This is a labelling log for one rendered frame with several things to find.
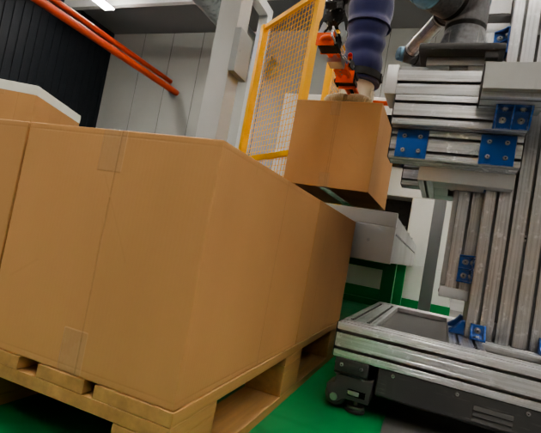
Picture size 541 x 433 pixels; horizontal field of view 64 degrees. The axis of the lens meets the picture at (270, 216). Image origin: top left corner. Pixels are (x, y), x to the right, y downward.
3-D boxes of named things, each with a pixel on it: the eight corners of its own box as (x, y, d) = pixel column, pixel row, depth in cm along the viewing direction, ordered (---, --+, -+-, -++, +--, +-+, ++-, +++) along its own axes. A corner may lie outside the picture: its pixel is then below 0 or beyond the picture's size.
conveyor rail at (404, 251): (407, 265, 394) (410, 245, 395) (413, 266, 392) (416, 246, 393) (378, 260, 179) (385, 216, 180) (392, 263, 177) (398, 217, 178)
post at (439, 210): (410, 345, 226) (440, 158, 231) (424, 349, 224) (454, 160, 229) (410, 347, 220) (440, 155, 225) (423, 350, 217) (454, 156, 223)
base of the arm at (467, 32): (485, 71, 133) (490, 40, 134) (490, 48, 119) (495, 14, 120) (434, 70, 139) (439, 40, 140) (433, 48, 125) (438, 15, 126)
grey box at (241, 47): (239, 82, 307) (246, 41, 308) (246, 82, 305) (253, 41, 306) (227, 70, 288) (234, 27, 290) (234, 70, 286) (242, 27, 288)
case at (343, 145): (316, 201, 257) (327, 136, 260) (385, 210, 242) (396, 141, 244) (282, 181, 202) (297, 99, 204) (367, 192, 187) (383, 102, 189)
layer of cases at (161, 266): (137, 271, 209) (153, 191, 211) (339, 320, 173) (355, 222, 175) (-198, 275, 98) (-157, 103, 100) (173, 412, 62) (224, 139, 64)
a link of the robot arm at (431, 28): (449, 4, 187) (392, 66, 233) (471, 11, 189) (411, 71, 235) (450, -18, 190) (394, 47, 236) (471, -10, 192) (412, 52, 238)
